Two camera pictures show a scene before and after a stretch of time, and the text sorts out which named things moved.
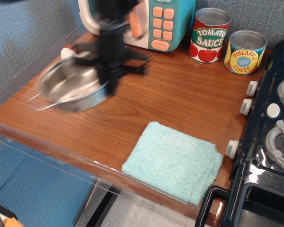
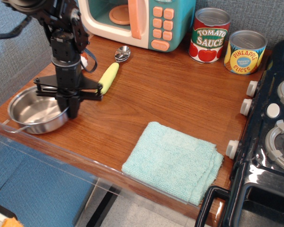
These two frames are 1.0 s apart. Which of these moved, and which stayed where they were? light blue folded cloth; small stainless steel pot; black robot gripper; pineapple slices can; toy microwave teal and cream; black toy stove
Moved: black robot gripper; small stainless steel pot
Stayed: light blue folded cloth; pineapple slices can; toy microwave teal and cream; black toy stove
